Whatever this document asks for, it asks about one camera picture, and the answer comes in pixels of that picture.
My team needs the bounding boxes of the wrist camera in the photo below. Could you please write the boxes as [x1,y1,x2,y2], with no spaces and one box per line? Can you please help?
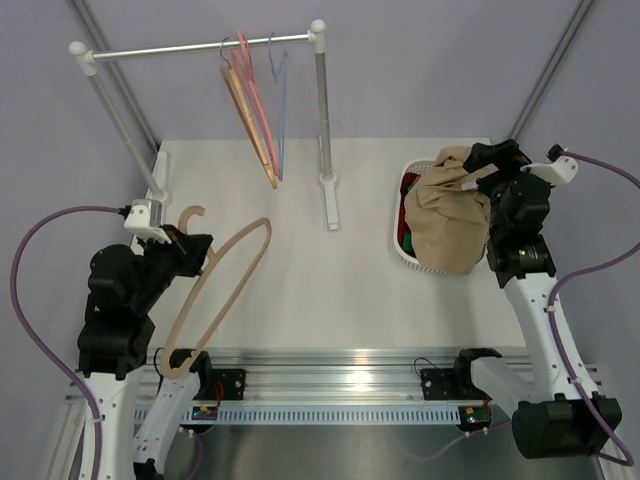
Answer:
[124,199,170,243]
[520,144,579,186]

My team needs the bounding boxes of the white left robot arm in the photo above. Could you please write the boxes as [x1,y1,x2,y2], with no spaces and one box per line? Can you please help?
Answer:
[77,227,215,479]

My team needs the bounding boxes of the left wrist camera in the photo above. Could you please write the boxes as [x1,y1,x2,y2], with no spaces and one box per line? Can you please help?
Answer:
[124,199,170,243]

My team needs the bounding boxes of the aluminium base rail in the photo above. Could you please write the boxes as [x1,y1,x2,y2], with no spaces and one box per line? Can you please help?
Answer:
[63,349,609,404]

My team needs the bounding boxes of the green cloth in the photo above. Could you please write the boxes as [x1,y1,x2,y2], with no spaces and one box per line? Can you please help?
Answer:
[399,176,420,257]

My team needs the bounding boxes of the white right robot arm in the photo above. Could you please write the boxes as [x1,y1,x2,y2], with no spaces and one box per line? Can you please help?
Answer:
[452,140,622,459]

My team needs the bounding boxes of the dark red cloth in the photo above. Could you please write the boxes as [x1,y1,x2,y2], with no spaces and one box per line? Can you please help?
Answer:
[396,172,421,257]

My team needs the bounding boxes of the orange wooden hanger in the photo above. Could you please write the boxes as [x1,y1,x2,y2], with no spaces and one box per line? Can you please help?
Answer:
[220,48,279,189]

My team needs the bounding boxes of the beige t shirt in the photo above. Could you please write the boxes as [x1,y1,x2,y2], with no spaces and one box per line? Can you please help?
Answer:
[404,146,496,276]

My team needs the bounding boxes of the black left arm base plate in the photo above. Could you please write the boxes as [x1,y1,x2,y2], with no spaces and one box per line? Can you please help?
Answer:
[196,368,246,401]

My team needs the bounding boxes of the white laundry basket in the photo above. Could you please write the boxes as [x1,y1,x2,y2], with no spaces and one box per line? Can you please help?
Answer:
[393,157,489,276]

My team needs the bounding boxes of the silver clothes rack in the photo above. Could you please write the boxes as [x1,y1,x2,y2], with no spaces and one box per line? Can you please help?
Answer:
[69,20,340,231]

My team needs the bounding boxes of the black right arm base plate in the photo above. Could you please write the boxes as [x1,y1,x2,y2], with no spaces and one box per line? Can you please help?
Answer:
[420,368,507,402]

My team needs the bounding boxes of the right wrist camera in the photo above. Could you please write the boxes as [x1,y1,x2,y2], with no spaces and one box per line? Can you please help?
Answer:
[520,144,579,186]

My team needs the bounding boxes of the aluminium frame post left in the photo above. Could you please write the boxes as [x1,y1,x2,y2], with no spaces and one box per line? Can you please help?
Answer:
[66,0,160,153]

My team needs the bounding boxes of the blue wire hanger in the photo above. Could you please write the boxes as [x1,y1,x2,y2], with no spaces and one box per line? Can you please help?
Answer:
[268,34,289,181]

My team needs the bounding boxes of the white slotted cable duct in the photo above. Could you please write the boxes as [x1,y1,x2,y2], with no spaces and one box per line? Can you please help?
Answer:
[132,404,464,426]

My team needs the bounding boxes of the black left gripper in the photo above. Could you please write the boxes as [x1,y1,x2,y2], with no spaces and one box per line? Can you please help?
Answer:
[131,223,213,312]

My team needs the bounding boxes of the beige wooden hanger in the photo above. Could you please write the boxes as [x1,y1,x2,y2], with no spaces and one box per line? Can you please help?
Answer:
[160,204,274,382]

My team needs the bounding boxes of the aluminium frame post right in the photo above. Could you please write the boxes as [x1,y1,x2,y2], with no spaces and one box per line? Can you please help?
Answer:
[504,0,598,141]

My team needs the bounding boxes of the thick pink plastic hanger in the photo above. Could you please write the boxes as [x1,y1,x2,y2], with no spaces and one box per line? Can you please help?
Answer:
[232,28,281,177]

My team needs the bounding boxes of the aluminium frame post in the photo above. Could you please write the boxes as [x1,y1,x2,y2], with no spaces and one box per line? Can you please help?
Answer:
[504,0,598,141]
[66,0,160,153]

